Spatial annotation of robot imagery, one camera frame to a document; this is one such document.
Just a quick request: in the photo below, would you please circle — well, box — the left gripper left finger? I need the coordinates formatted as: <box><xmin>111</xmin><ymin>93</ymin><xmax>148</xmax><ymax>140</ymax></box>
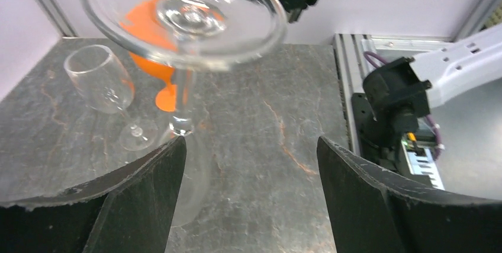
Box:
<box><xmin>1</xmin><ymin>137</ymin><xmax>186</xmax><ymax>252</ymax></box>

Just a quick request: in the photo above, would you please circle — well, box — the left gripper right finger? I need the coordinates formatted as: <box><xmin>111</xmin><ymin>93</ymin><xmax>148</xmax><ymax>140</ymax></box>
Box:
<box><xmin>317</xmin><ymin>136</ymin><xmax>501</xmax><ymax>252</ymax></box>

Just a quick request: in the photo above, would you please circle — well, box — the clear wine glass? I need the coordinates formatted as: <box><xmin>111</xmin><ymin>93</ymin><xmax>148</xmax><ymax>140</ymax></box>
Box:
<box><xmin>81</xmin><ymin>0</ymin><xmax>288</xmax><ymax>227</ymax></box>
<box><xmin>63</xmin><ymin>44</ymin><xmax>158</xmax><ymax>151</ymax></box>

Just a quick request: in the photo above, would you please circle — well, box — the orange wine glass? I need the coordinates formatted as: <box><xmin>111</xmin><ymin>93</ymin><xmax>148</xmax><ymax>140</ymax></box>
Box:
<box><xmin>120</xmin><ymin>0</ymin><xmax>228</xmax><ymax>112</ymax></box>

